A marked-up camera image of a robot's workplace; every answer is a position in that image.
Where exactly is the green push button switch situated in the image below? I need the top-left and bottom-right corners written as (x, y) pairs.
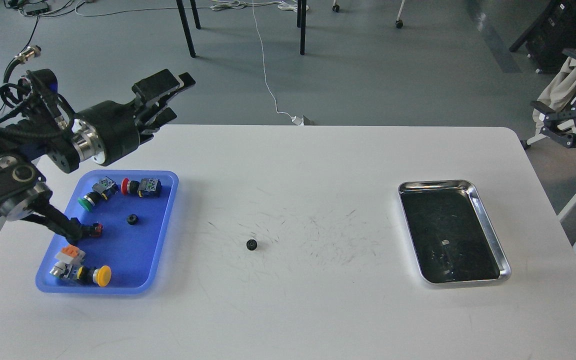
top-left (77, 177), bottom-right (119, 212)

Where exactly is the yellow push button switch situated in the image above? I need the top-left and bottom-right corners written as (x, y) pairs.
top-left (71, 265), bottom-right (112, 288)

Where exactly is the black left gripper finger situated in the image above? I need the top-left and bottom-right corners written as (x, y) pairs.
top-left (131, 69), bottom-right (197, 113)
top-left (138, 106), bottom-right (178, 146)

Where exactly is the black table leg left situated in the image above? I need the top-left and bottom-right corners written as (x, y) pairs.
top-left (175, 0), bottom-right (202, 59)

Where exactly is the black cabinet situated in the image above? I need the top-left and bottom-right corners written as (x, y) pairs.
top-left (509, 0), bottom-right (576, 74)

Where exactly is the black table leg right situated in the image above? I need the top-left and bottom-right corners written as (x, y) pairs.
top-left (296, 0), bottom-right (307, 56)

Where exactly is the white cable on floor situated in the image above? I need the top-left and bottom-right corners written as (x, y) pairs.
top-left (210, 0), bottom-right (310, 123)

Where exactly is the red push button switch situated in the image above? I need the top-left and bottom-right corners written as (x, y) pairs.
top-left (119, 177), bottom-right (162, 198)

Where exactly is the black cable on floor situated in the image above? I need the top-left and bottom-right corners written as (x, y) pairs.
top-left (0, 15), bottom-right (41, 121)

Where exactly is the silver metal tray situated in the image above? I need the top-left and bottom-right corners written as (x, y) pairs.
top-left (398, 179), bottom-right (512, 287)

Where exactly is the blue plastic tray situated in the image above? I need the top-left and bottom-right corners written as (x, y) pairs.
top-left (35, 170), bottom-right (179, 296)

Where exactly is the small black gear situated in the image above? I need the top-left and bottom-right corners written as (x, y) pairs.
top-left (246, 239), bottom-right (258, 251)
top-left (126, 213), bottom-right (139, 225)

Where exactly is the beige cloth on chair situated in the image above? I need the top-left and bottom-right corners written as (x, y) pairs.
top-left (537, 57), bottom-right (576, 111)

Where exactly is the white power adapter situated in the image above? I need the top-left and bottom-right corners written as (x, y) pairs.
top-left (291, 116), bottom-right (314, 126)

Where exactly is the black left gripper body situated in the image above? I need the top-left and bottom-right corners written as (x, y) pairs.
top-left (71, 100), bottom-right (140, 166)

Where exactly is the orange white terminal block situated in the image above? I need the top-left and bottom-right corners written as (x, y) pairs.
top-left (49, 244), bottom-right (86, 280)

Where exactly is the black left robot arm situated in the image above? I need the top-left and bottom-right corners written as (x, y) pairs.
top-left (0, 45), bottom-right (196, 245)

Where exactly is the black selector switch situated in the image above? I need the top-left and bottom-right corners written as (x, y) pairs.
top-left (80, 222), bottom-right (104, 239)

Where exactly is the black table leg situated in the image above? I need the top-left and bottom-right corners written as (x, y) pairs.
top-left (175, 0), bottom-right (202, 59)
top-left (296, 0), bottom-right (307, 56)

